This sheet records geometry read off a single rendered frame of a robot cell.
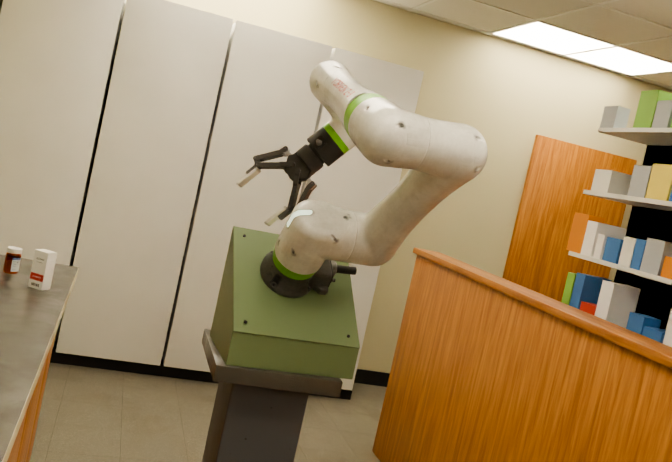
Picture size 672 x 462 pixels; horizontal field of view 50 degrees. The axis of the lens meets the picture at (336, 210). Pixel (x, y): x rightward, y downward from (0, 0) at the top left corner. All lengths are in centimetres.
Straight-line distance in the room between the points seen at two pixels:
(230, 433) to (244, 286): 37
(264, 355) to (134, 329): 272
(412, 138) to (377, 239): 39
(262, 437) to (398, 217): 67
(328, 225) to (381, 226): 13
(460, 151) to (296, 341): 65
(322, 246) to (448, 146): 44
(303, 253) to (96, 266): 276
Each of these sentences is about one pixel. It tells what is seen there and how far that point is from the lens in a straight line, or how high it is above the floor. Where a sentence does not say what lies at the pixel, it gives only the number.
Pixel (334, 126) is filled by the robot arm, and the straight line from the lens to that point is 184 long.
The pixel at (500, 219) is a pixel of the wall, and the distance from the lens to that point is 545.
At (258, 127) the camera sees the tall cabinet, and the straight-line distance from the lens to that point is 435.
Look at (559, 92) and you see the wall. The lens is 565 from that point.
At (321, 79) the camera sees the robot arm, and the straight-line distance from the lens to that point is 176.
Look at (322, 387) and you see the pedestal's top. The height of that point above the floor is 92.
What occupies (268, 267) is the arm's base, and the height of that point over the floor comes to 117.
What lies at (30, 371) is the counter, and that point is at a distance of 154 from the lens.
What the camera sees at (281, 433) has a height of 77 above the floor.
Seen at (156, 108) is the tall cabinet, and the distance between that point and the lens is 430.
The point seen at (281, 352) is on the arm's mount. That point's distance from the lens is 178.
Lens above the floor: 145
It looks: 3 degrees down
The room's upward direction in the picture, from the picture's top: 13 degrees clockwise
